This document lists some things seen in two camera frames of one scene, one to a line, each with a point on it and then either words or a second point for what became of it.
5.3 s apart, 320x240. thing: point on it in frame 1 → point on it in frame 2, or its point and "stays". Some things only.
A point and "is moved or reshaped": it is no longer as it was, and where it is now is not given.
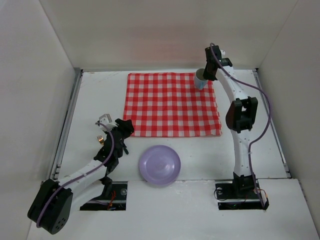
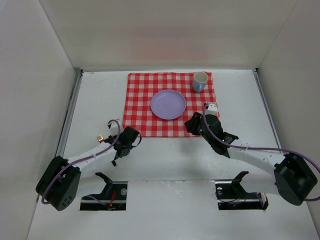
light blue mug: (200, 82) is moved or reshaped
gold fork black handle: (100, 139) stays
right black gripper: (209, 69) → (194, 123)
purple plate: (160, 164) → (168, 104)
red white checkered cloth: (170, 104) stays
